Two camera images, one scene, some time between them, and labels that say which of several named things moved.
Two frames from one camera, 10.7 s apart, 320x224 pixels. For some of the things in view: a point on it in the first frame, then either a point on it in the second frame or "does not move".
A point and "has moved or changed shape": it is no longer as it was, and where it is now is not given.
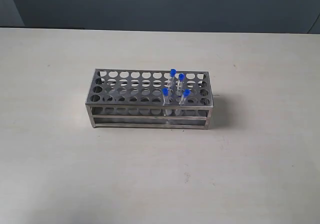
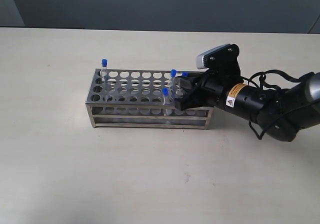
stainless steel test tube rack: (150, 99) does not move
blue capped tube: (186, 93) has moved or changed shape
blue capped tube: (172, 75) does not move
